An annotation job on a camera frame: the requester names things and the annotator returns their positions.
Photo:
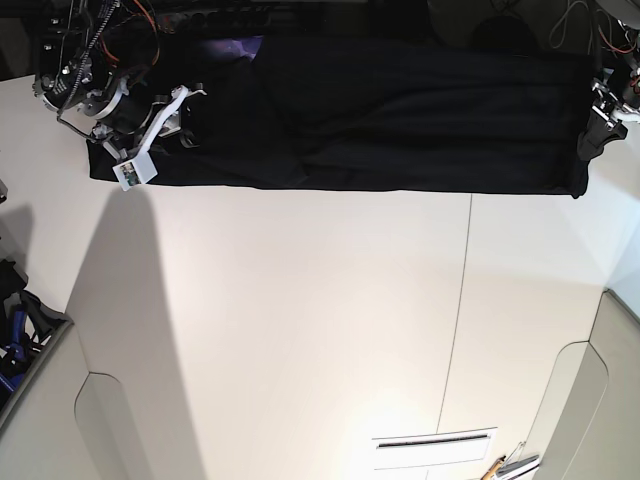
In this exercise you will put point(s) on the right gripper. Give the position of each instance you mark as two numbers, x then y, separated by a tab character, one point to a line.
128	119

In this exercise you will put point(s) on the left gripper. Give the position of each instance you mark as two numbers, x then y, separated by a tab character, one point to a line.
610	107

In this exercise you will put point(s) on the black T-shirt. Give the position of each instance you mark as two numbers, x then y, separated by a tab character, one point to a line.
354	114

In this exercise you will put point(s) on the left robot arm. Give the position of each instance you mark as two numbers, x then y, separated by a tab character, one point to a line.
621	43

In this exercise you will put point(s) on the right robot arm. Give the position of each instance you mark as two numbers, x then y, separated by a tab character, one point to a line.
119	73

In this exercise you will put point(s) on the black round chair base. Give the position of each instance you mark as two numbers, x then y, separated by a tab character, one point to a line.
504	33

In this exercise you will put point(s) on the black power strip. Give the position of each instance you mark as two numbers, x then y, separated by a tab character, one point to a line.
220	22

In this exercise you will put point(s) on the grey plastic tray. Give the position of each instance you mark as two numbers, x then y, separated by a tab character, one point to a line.
587	425

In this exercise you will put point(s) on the black ruler strip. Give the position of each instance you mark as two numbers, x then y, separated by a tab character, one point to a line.
430	441

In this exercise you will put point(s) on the yellow black pen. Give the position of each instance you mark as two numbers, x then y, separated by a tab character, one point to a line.
490	474

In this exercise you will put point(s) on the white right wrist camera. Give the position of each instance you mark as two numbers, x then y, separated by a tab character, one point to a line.
135	171

